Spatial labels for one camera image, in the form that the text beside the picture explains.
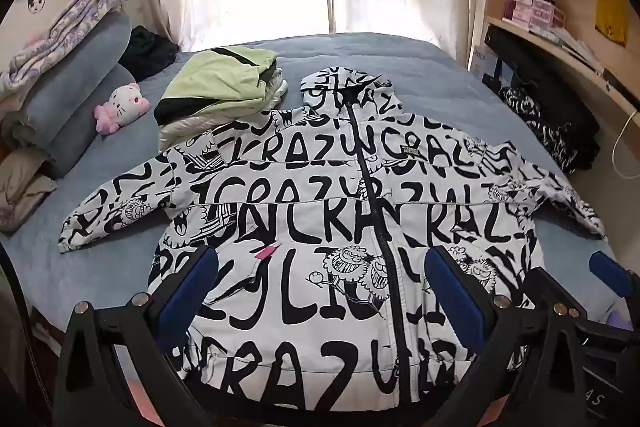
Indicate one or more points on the folded shiny white jacket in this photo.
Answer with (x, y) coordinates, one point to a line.
(180, 132)

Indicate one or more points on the stack of papers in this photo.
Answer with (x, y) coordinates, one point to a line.
(575, 44)

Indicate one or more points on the black white patterned cloth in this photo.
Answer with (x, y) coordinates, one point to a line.
(520, 107)

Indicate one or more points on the pink white cat plush toy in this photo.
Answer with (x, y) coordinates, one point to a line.
(125, 99)

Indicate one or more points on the stack of pink boxes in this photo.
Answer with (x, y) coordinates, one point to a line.
(537, 12)

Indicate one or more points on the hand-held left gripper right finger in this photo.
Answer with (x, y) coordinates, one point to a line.
(452, 297)

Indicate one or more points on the white blue cardboard box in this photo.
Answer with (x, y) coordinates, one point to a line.
(482, 62)

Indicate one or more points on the purple floral quilt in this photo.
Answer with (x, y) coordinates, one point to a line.
(75, 22)

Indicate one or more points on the black garment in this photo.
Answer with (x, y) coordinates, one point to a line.
(550, 77)

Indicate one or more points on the yellow bag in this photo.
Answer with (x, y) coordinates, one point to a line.
(610, 17)

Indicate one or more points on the blue bed blanket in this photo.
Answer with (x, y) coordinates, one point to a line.
(410, 57)

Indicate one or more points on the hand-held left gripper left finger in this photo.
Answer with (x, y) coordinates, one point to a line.
(192, 287)

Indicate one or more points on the black white printed jacket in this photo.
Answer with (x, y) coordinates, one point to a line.
(300, 217)

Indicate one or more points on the folded light green jacket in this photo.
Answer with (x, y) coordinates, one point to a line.
(210, 82)

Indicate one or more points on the grey blue pillow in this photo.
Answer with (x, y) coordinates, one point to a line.
(100, 52)
(75, 122)

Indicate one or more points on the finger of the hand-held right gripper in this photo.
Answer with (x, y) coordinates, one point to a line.
(607, 273)
(552, 284)

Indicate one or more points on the beige cloth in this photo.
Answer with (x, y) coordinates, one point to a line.
(25, 187)

